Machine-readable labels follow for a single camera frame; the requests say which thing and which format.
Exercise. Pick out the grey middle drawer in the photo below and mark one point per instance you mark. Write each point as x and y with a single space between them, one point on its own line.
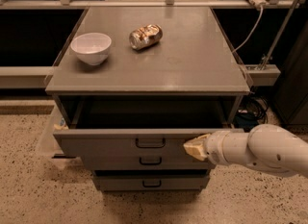
145 163

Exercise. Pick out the clear plastic bin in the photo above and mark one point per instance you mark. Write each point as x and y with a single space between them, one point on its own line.
48 146

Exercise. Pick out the grey top drawer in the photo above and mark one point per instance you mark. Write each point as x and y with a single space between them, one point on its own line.
140 126

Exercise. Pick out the blue box with cables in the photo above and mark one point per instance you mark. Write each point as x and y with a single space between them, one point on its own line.
252 111

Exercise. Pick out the small toy items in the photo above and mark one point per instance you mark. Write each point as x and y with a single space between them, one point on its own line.
60 127

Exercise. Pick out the grey drawer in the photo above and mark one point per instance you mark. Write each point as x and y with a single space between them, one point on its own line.
140 126
150 180
145 163

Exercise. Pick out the grey bottom drawer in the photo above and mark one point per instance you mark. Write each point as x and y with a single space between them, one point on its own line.
150 180

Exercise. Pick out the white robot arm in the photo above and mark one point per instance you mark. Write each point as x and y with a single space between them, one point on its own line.
266 148

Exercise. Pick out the white ceramic bowl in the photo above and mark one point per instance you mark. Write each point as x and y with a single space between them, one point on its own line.
91 48

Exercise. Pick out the grey drawer cabinet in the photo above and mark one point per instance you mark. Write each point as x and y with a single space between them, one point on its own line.
191 59

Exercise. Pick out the foam gripper body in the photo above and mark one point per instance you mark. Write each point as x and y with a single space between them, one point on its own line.
214 148

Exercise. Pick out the crushed metallic can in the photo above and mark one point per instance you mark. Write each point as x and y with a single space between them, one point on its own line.
145 36

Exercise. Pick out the slanted metal rod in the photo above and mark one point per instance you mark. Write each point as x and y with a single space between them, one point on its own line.
263 63

